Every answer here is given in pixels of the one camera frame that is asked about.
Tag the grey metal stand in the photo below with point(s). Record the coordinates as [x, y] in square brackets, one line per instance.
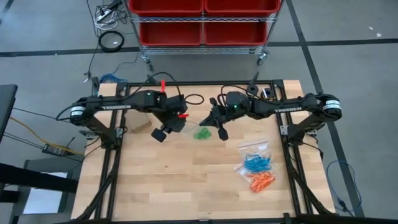
[46, 163]

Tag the red plastic storage bin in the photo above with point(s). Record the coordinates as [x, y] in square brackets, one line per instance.
[234, 34]
[164, 6]
[242, 6]
[171, 34]

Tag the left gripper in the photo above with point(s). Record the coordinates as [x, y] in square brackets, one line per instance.
[174, 112]

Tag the black power adapter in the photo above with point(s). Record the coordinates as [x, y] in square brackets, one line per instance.
[54, 150]

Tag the small cardboard box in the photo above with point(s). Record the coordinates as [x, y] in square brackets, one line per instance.
[140, 124]

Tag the grey metal mounting bracket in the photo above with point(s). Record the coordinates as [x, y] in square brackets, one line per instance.
[283, 130]
[119, 132]

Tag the black beam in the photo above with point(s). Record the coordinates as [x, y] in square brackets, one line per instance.
[37, 179]

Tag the black desk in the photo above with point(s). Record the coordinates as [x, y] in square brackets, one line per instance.
[6, 105]

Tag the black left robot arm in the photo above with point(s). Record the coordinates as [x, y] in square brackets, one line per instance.
[115, 105]

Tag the black clamp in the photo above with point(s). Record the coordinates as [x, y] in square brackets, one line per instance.
[85, 134]
[315, 128]

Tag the clear plastic zip bag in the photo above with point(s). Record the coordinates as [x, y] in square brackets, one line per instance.
[253, 149]
[270, 182]
[188, 126]

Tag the blue rubber band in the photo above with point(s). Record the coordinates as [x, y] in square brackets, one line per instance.
[248, 161]
[256, 167]
[254, 158]
[264, 161]

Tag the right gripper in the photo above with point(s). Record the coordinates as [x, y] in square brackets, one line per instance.
[234, 105]

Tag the black triangular frame brace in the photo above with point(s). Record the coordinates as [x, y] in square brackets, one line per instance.
[255, 79]
[153, 80]

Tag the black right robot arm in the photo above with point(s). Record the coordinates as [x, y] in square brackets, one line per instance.
[289, 109]

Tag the white power strip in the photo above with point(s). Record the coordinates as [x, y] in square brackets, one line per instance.
[104, 15]

